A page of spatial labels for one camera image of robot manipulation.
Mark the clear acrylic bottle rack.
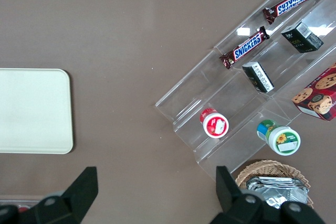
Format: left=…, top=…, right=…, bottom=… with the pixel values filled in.
left=0, top=195, right=41, bottom=209

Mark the light wicker basket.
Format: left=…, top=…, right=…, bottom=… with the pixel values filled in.
left=235, top=159, right=314, bottom=209

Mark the clear acrylic stepped display stand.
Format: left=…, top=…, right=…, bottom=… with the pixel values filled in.
left=154, top=0, right=336, bottom=183

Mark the Snickers chocolate bar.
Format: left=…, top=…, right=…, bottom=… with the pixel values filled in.
left=219, top=26, right=270, bottom=70
left=262, top=0, right=320, bottom=25

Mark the red chocolate chip cookie box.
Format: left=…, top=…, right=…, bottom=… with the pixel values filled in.
left=291, top=62, right=336, bottom=122

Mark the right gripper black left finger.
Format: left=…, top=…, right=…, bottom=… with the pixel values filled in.
left=17, top=166, right=99, bottom=224

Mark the green lidded small jar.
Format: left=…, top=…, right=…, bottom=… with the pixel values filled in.
left=256, top=119, right=301, bottom=156

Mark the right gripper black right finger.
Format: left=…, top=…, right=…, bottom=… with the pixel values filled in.
left=209, top=166, right=283, bottom=224

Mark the silver foil container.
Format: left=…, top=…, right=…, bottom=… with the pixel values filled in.
left=245, top=176, right=310, bottom=209

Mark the cream rectangular plastic tray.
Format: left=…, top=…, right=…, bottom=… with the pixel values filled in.
left=0, top=68, right=74, bottom=155

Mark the small black carton box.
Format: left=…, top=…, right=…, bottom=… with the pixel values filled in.
left=241, top=61, right=275, bottom=94
left=280, top=22, right=324, bottom=54

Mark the red lidded small jar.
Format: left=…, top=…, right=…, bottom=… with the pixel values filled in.
left=199, top=108, right=229, bottom=139

